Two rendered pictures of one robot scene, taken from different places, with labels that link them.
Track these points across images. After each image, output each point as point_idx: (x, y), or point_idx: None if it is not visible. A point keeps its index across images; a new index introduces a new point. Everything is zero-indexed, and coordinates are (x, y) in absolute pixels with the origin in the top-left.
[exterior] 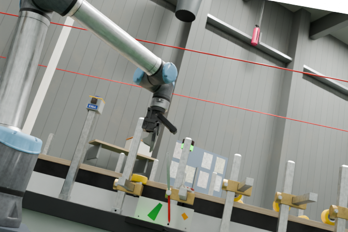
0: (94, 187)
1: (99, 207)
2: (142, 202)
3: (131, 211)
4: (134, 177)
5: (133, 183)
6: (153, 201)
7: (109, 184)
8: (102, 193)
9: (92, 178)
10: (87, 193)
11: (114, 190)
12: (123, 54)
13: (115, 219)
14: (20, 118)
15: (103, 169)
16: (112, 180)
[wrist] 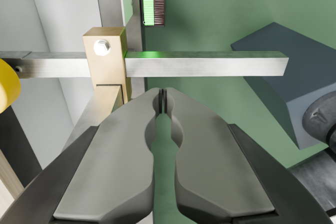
0: (38, 155)
1: (48, 110)
2: (126, 9)
3: (16, 45)
4: (13, 99)
5: (124, 65)
6: None
7: (15, 143)
8: (34, 132)
9: (31, 179)
10: (49, 151)
11: (16, 119)
12: None
13: (144, 48)
14: None
15: (9, 193)
16: (6, 146)
